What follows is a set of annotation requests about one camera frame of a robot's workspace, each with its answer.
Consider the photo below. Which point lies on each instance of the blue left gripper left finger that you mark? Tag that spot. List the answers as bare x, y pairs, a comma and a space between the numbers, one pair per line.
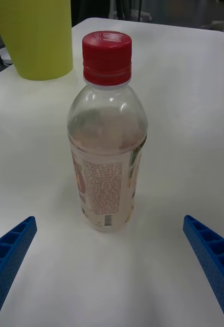
7, 258

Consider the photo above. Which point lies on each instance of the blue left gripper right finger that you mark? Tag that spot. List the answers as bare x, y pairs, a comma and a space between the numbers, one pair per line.
214, 260

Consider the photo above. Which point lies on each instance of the clear bottle with red cap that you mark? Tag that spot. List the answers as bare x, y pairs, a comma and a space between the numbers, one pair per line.
105, 143

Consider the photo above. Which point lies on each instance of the yellow-green plastic bin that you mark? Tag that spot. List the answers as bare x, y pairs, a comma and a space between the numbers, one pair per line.
37, 38

